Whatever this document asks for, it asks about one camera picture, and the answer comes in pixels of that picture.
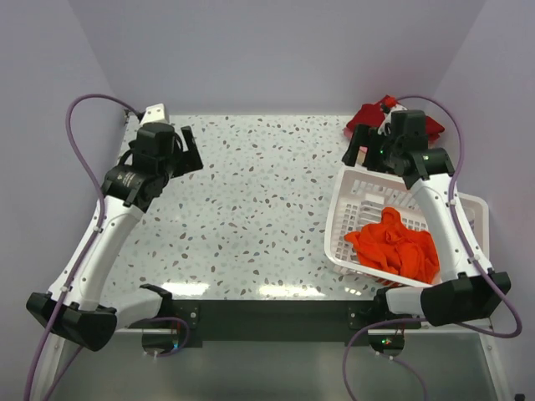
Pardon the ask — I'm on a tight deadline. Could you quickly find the white plastic laundry basket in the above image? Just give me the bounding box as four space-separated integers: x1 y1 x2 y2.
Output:
324 167 491 287

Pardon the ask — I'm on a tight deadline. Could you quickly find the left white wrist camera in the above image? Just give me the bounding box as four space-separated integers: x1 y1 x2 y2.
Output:
140 103 169 125

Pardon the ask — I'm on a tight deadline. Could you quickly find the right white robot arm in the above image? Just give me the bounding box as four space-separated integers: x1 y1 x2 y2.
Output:
342 109 511 326

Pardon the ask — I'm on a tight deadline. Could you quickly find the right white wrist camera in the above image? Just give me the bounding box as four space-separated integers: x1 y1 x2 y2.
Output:
377 104 407 135

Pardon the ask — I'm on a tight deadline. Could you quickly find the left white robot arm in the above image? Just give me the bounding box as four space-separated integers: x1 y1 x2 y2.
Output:
26 123 203 352

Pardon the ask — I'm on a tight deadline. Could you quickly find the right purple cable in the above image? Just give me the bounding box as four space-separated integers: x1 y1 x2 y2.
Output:
342 94 524 401

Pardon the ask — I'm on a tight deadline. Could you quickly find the orange t shirt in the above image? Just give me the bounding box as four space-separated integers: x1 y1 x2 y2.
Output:
344 207 440 284

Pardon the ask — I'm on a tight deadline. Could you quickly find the dark red folded shirt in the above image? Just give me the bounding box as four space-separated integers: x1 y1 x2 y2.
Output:
343 95 445 144

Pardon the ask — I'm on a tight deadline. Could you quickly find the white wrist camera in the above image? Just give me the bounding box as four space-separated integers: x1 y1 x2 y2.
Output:
140 103 169 125
377 104 407 135

